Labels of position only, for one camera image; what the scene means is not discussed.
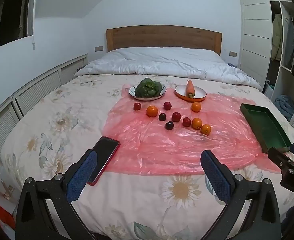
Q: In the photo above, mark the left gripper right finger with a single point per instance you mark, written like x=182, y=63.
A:
x=262, y=219

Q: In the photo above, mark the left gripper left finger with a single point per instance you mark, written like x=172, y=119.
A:
x=33, y=218

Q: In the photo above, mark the orange tangerine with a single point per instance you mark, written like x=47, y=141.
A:
x=196, y=107
x=206, y=129
x=152, y=111
x=196, y=123

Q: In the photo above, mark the dark plum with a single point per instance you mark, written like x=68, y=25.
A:
x=169, y=125
x=162, y=117

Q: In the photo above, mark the green tray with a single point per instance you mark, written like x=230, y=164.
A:
x=267, y=130

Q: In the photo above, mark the blue towel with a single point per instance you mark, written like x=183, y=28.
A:
x=285, y=105

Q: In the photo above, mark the white shopping bag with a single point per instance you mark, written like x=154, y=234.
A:
x=268, y=89

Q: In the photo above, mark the floral bed sheet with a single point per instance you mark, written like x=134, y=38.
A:
x=70, y=120

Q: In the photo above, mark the black smartphone red case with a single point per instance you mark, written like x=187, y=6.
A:
x=105, y=149

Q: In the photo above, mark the hanging clothes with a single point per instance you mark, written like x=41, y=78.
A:
x=283, y=51

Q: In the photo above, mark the white radiator cabinet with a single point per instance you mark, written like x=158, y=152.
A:
x=13, y=109

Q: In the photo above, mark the carrot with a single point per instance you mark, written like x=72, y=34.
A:
x=190, y=88

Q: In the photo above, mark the pink plastic sheet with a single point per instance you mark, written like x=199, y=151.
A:
x=148, y=148

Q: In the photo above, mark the white wardrobe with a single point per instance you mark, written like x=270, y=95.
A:
x=267, y=48

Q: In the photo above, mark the white duvet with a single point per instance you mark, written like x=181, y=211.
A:
x=169, y=61

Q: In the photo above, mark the orange white plate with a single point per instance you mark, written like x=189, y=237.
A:
x=196, y=94

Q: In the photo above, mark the white plate with greens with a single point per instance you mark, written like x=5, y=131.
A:
x=131, y=92

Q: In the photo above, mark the green leafy vegetable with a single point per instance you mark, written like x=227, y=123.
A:
x=148, y=88

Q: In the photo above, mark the wooden headboard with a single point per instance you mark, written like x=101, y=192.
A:
x=163, y=36

